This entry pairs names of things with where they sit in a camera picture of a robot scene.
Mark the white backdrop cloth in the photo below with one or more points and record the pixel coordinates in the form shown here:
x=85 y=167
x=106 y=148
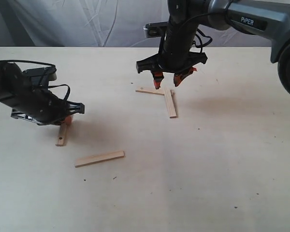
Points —
x=79 y=23

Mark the wrist camera, silver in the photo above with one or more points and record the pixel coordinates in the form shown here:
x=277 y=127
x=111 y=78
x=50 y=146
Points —
x=154 y=30
x=41 y=76

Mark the left wrist camera, silver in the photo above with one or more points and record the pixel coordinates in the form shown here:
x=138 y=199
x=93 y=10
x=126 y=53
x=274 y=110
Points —
x=41 y=76

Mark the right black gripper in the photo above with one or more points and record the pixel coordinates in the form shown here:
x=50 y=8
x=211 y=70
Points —
x=174 y=55

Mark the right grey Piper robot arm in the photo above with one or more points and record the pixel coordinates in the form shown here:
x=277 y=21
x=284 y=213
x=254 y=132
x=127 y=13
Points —
x=269 y=20

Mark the wooden stick with hole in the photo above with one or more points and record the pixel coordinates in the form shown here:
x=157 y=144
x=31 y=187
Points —
x=62 y=135

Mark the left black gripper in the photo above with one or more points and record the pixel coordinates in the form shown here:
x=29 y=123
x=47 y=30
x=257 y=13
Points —
x=38 y=104

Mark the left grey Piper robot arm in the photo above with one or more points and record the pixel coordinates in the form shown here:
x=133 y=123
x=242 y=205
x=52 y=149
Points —
x=10 y=71

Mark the right wrist camera, silver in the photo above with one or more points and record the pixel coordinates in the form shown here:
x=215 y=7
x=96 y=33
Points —
x=154 y=30

